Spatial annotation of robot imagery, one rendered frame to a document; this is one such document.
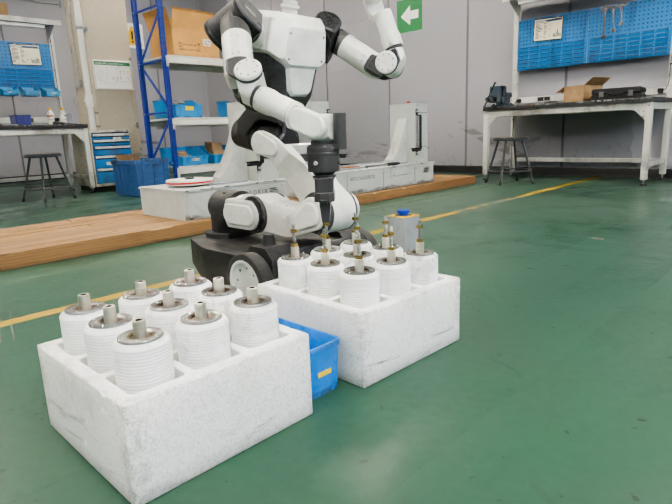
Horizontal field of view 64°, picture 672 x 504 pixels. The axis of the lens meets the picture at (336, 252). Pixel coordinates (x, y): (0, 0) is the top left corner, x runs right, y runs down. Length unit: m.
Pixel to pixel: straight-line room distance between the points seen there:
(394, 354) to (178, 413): 0.57
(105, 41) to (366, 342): 6.88
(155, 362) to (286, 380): 0.28
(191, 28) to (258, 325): 5.82
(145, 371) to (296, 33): 1.25
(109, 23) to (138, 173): 2.64
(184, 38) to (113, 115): 1.65
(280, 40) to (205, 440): 1.26
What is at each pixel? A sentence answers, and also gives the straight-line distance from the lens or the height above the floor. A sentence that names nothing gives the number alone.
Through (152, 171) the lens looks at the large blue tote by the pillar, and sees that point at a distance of 5.86.
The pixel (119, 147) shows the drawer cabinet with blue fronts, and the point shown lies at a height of 0.49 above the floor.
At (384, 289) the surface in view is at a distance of 1.34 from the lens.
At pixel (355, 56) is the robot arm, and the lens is 2.04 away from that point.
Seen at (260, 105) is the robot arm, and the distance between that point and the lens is 1.54.
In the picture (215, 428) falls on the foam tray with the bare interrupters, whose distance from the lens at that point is 1.02.
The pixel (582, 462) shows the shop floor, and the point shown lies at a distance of 1.09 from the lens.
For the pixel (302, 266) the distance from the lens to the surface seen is 1.41.
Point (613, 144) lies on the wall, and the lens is 6.34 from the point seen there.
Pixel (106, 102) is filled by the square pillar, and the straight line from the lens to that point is 7.68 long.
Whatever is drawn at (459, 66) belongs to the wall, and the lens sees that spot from 7.13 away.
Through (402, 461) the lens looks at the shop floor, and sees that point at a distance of 1.03.
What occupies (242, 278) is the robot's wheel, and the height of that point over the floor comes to 0.11.
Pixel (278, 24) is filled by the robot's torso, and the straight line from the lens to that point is 1.84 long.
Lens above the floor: 0.58
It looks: 13 degrees down
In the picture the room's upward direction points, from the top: 2 degrees counter-clockwise
